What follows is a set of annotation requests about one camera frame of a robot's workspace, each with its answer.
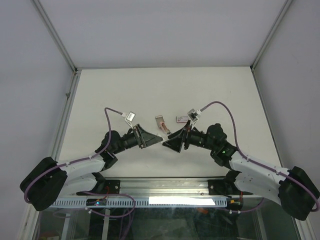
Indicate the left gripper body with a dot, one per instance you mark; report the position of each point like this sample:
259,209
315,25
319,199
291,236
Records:
128,141

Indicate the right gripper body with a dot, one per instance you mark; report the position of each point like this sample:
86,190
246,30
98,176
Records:
198,139

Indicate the pink white stapler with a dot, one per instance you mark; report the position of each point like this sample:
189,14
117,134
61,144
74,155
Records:
164,128

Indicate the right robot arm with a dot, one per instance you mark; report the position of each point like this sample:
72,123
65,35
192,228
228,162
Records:
292,189

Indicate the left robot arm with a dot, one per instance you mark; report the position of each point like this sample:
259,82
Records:
48,168

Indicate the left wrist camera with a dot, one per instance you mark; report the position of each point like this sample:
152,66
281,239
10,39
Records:
128,118

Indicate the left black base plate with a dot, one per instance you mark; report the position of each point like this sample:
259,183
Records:
110,186

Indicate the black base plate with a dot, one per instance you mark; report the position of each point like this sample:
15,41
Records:
110,186
217,187

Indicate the aluminium mounting rail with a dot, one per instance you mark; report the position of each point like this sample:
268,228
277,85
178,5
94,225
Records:
162,185

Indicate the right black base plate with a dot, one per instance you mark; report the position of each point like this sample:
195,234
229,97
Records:
217,187

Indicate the white slotted cable duct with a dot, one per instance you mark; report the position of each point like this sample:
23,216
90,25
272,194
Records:
140,202

